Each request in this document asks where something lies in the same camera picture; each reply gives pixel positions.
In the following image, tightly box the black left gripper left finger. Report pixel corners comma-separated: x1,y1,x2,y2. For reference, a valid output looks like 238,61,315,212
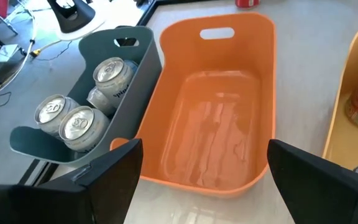
0,138,144,224

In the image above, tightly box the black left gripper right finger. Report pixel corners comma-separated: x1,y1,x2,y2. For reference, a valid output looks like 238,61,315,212
267,139,358,224

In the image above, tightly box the white lemon seltzer can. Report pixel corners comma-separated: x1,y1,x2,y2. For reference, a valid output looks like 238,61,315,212
92,57,139,108

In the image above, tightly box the yellow plastic bin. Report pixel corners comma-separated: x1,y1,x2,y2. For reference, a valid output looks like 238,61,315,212
321,21,358,171

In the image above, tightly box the blue-grey plastic bin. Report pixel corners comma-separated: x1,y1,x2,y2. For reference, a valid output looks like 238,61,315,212
9,26,163,169

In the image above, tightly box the orange plastic bin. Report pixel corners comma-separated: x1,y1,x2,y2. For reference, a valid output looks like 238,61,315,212
109,12,277,198

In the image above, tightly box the silver black floor box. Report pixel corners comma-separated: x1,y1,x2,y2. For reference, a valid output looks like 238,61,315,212
0,43,27,82

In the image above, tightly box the yellow-tipped cable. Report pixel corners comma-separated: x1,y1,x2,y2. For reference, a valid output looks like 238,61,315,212
29,39,74,59

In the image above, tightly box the white cable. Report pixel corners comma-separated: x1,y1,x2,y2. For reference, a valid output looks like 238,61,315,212
0,0,39,106

